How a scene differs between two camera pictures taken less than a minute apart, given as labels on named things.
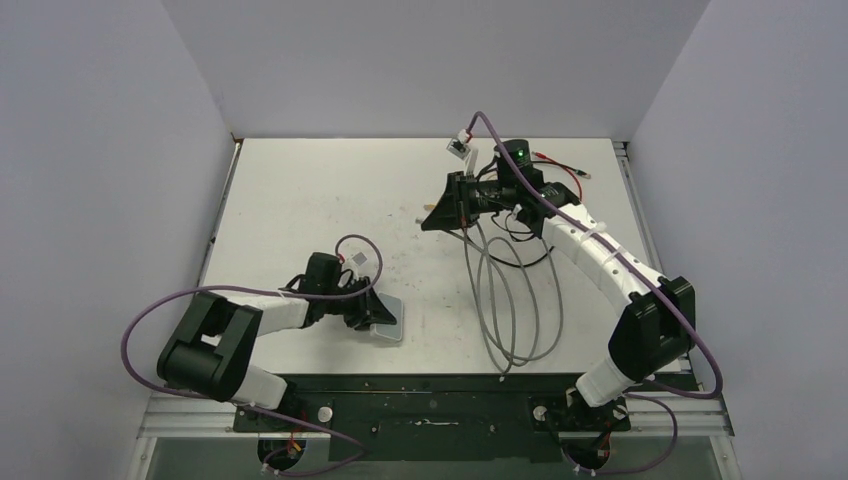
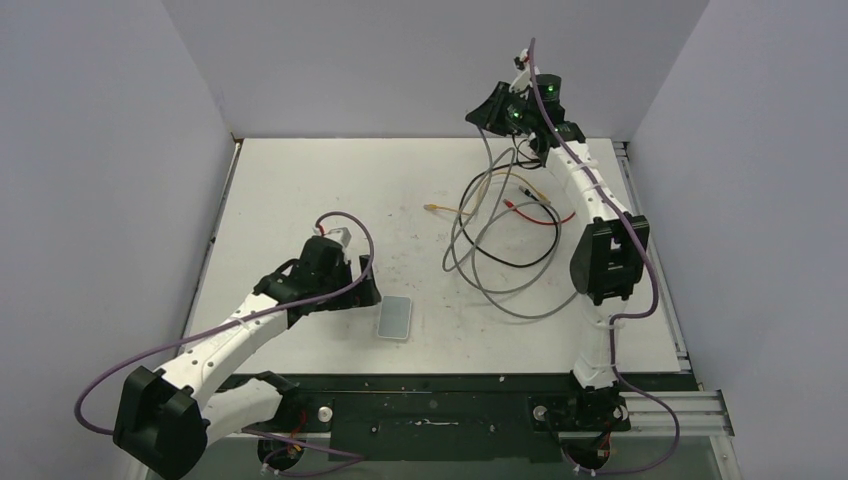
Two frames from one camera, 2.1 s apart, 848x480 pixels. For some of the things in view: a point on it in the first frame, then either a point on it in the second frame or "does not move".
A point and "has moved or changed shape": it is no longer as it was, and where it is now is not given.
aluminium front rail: [654, 413] does not move
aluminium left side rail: [235, 159] does not move
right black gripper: [454, 210] -> [488, 114]
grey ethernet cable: [508, 298] has moved or changed shape
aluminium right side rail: [627, 163] does not move
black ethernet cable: [573, 172] has moved or changed shape
